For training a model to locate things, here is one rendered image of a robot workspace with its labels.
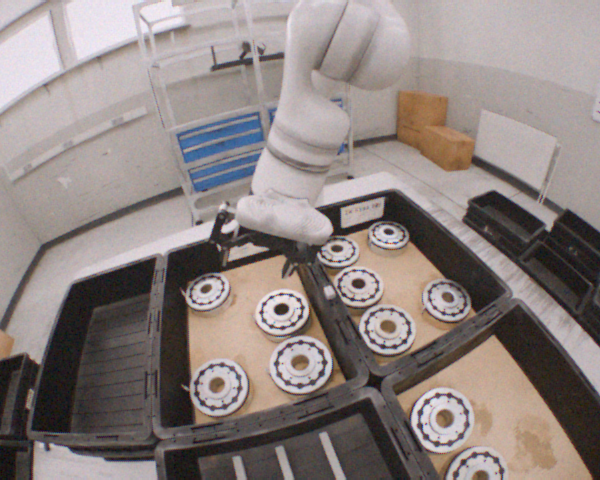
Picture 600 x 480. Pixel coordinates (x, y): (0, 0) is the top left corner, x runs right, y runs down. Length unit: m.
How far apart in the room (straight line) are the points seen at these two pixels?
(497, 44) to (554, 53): 0.71
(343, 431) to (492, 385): 0.27
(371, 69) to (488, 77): 3.41
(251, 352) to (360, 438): 0.24
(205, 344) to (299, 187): 0.38
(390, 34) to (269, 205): 0.17
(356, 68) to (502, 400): 0.51
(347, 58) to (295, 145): 0.08
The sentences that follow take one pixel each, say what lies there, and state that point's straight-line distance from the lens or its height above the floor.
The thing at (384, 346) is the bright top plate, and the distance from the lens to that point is 0.44.
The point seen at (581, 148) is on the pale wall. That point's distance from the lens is 3.21.
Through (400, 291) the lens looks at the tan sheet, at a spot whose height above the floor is 0.83.
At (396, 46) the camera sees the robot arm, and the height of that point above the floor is 1.26.
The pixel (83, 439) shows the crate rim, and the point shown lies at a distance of 0.48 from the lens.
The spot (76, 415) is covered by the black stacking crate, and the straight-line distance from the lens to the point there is 0.66.
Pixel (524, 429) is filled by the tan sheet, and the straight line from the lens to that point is 0.53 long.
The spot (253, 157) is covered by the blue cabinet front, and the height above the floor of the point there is 0.48.
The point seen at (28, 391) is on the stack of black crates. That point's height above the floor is 0.53.
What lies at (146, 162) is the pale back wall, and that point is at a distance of 3.20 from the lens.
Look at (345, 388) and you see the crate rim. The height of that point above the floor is 0.93.
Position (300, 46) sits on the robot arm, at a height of 1.26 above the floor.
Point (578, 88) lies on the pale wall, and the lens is 3.21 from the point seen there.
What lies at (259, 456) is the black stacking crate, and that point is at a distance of 0.43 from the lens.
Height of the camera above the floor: 1.25
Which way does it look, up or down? 40 degrees down
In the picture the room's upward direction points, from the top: 8 degrees counter-clockwise
